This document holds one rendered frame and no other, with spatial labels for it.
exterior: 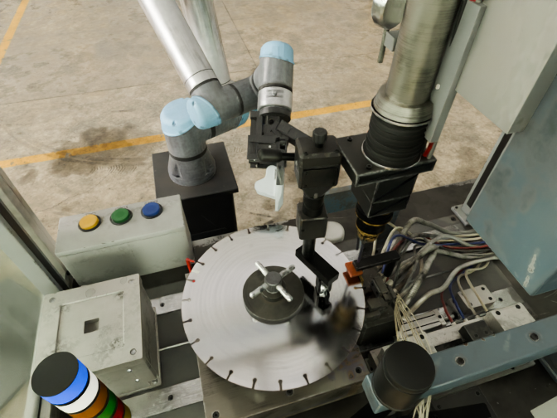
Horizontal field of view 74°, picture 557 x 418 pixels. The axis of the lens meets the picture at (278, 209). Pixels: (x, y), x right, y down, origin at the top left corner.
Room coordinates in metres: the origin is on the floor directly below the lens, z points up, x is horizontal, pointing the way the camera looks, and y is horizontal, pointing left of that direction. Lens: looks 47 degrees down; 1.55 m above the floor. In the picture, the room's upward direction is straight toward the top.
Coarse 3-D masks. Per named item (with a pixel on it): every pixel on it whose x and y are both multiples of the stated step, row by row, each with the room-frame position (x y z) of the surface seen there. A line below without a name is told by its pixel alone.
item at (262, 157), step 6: (264, 150) 0.42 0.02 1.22; (270, 150) 0.42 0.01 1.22; (276, 150) 0.42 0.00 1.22; (258, 156) 0.41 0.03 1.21; (264, 156) 0.41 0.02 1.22; (270, 156) 0.41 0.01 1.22; (276, 156) 0.41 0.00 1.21; (282, 156) 0.42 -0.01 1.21; (288, 156) 0.42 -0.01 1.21; (294, 156) 0.42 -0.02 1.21; (264, 162) 0.41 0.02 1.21; (270, 162) 0.41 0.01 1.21; (276, 162) 0.41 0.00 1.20
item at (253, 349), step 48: (240, 240) 0.47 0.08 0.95; (288, 240) 0.47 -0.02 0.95; (192, 288) 0.36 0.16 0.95; (240, 288) 0.36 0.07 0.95; (336, 288) 0.36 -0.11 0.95; (192, 336) 0.26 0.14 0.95; (240, 336) 0.26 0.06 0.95; (288, 336) 0.26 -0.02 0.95; (336, 336) 0.26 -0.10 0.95; (240, 384) 0.19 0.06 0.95; (288, 384) 0.19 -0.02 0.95
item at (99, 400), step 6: (102, 384) 0.15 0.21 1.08; (102, 390) 0.14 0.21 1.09; (96, 396) 0.13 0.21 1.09; (102, 396) 0.13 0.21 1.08; (108, 396) 0.14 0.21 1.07; (96, 402) 0.12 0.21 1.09; (102, 402) 0.13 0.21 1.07; (90, 408) 0.12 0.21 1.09; (96, 408) 0.12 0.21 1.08; (102, 408) 0.12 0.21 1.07; (72, 414) 0.11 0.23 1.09; (78, 414) 0.11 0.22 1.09; (84, 414) 0.11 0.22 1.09; (90, 414) 0.12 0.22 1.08; (96, 414) 0.12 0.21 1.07
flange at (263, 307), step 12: (252, 276) 0.37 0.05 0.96; (264, 276) 0.37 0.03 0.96; (288, 276) 0.37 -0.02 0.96; (252, 288) 0.35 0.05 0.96; (288, 288) 0.35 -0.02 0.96; (300, 288) 0.35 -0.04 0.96; (252, 300) 0.32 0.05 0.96; (264, 300) 0.32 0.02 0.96; (276, 300) 0.32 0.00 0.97; (300, 300) 0.32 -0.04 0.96; (252, 312) 0.30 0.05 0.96; (264, 312) 0.30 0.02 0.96; (276, 312) 0.30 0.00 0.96; (288, 312) 0.30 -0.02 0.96
